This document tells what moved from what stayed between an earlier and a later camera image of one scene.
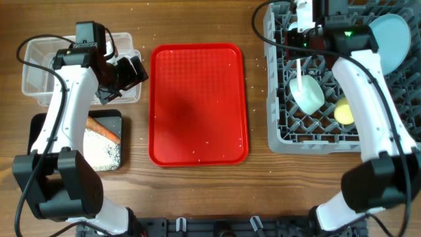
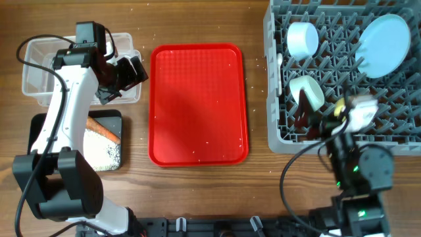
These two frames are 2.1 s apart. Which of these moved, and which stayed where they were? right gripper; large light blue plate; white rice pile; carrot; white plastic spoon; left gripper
Moved: right gripper; white plastic spoon
Stayed: large light blue plate; white rice pile; left gripper; carrot
